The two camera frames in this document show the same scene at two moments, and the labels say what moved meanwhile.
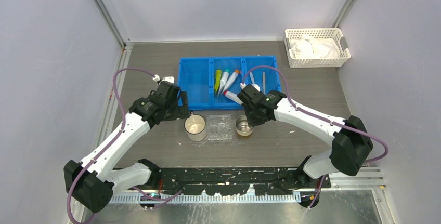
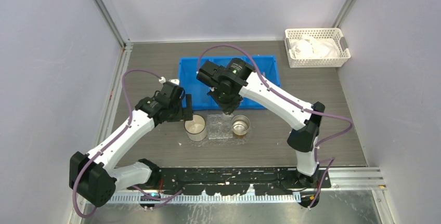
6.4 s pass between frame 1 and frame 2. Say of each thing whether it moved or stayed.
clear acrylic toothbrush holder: stayed
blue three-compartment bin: stayed
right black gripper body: moved
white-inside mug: stayed
